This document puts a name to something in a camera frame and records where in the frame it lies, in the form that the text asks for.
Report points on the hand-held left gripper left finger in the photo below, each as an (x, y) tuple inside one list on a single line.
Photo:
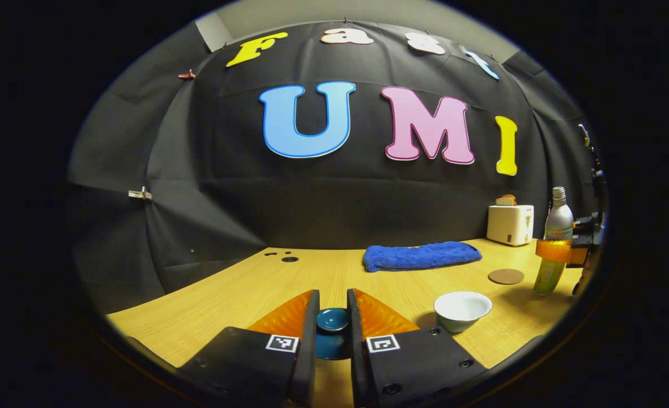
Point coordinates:
[(309, 351)]

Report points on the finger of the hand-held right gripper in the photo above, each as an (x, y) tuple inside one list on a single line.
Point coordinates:
[(552, 250)]

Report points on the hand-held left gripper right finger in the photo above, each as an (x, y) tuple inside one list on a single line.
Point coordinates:
[(357, 357)]

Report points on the silver green-label water bottle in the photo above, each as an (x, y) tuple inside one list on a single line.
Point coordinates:
[(559, 221)]

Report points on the teal teacup lid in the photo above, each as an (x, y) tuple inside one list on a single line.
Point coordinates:
[(332, 320)]

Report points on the round cork coaster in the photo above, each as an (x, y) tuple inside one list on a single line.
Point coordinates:
[(506, 276)]

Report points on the white-lined green teacup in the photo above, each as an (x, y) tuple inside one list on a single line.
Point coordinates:
[(461, 309)]

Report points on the white toaster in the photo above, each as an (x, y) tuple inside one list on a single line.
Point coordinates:
[(507, 225)]

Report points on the toast slice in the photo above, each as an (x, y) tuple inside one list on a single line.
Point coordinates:
[(505, 200)]

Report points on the blue towel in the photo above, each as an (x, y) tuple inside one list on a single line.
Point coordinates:
[(419, 256)]

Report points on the black backdrop cloth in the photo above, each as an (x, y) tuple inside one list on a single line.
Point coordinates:
[(311, 204)]

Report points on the silver metal clip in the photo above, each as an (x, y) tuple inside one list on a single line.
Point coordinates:
[(140, 194)]

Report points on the copper coloured clip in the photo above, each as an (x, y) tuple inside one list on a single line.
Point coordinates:
[(187, 74)]

